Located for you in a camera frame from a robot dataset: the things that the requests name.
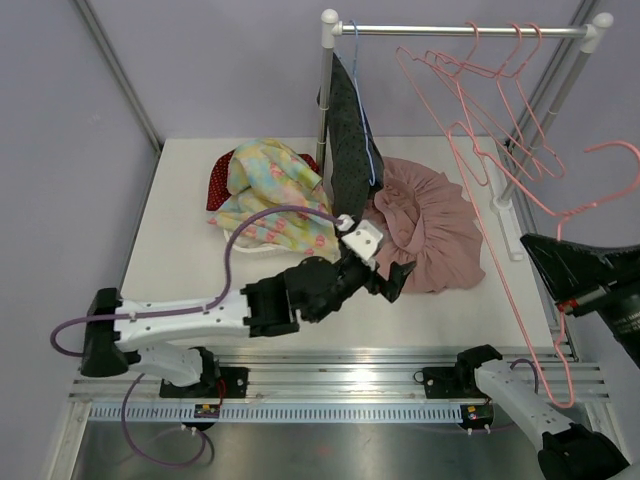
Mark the pink pleated skirt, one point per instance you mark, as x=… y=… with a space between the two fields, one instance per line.
x=426 y=221

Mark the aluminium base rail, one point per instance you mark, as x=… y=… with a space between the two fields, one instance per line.
x=351 y=376

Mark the white perforated plastic basket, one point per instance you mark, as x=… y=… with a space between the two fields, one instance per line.
x=255 y=249

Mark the white metal clothes rack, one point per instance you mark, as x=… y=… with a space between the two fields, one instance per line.
x=333 y=27

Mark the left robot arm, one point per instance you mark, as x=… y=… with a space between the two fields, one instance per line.
x=123 y=335

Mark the blue wire hanger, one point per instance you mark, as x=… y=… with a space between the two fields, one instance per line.
x=362 y=100

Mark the pink hanger of white skirt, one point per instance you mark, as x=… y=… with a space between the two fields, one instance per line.
x=520 y=149

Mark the red polka dot skirt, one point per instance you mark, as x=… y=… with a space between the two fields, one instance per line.
x=258 y=176

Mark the aluminium corner frame right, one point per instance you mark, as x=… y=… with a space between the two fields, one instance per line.
x=561 y=72

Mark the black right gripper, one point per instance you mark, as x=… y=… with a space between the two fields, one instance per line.
x=573 y=268

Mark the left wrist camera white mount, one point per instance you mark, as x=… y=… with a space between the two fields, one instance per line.
x=363 y=238

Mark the dark grey dotted skirt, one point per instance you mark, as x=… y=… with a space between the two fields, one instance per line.
x=350 y=203

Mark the aluminium corner frame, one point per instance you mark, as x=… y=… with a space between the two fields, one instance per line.
x=561 y=72
x=100 y=38

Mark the aluminium corner frame left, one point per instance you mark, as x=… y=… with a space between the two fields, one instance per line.
x=100 y=38

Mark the pink hanger of tie-dye skirt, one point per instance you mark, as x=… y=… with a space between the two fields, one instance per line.
x=436 y=78

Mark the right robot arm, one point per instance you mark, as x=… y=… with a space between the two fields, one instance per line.
x=565 y=449

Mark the yellow blue tie-dye skirt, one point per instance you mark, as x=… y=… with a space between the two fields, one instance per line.
x=298 y=231

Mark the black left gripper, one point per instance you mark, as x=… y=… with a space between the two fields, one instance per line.
x=375 y=283

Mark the white slotted cable duct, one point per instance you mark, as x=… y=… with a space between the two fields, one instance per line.
x=279 y=413

